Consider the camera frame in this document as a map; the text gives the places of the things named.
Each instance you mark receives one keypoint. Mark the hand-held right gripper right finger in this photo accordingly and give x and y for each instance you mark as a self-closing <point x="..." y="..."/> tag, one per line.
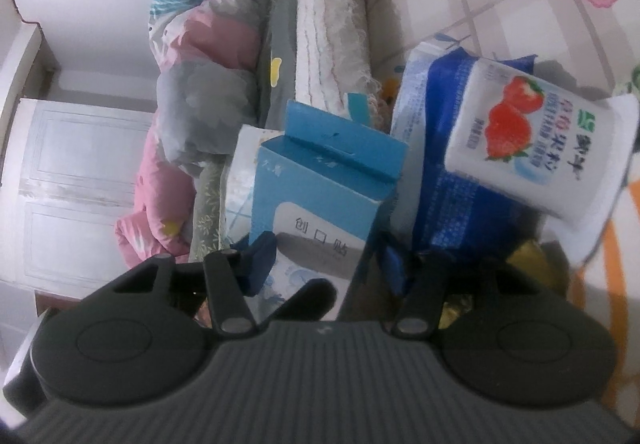
<point x="394" y="269"/>

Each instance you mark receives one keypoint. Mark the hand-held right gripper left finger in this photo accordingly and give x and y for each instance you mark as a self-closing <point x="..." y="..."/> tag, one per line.
<point x="261" y="266"/>

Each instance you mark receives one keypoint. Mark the blue bandage box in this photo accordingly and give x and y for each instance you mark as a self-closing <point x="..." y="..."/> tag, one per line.
<point x="320" y="184"/>

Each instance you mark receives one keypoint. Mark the green floral pillow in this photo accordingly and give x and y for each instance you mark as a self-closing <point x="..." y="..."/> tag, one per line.
<point x="205" y="216"/>

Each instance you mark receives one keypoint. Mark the blue wet wipes packet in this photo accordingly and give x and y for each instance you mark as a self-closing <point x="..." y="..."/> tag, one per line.
<point x="435" y="204"/>

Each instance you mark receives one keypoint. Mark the white printed plastic packet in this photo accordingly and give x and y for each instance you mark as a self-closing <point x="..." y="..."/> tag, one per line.
<point x="237" y="174"/>

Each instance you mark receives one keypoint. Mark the gold tissue packet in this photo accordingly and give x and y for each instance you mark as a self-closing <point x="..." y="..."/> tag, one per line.
<point x="532" y="264"/>

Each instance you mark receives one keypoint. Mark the white grey small box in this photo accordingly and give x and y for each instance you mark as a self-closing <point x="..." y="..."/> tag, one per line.
<point x="525" y="144"/>

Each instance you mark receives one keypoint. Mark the white panel door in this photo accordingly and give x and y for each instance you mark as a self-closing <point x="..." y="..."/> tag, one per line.
<point x="75" y="184"/>

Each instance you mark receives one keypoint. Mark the orange striped white towel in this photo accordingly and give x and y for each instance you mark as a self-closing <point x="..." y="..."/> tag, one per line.
<point x="615" y="284"/>

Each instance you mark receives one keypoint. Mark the grey bed sheet yellow print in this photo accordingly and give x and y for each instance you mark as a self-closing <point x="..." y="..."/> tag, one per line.
<point x="282" y="39"/>

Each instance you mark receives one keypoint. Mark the pink grey floral quilt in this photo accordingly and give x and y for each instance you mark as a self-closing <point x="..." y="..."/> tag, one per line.
<point x="210" y="24"/>

